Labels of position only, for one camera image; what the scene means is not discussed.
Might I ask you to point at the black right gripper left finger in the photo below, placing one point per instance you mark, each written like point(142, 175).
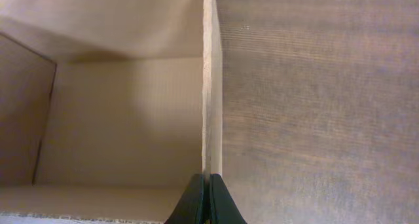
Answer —
point(189, 209)

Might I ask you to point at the brown cardboard box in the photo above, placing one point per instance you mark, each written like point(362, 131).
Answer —
point(108, 107)

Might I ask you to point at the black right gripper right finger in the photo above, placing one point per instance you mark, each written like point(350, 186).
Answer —
point(223, 209)

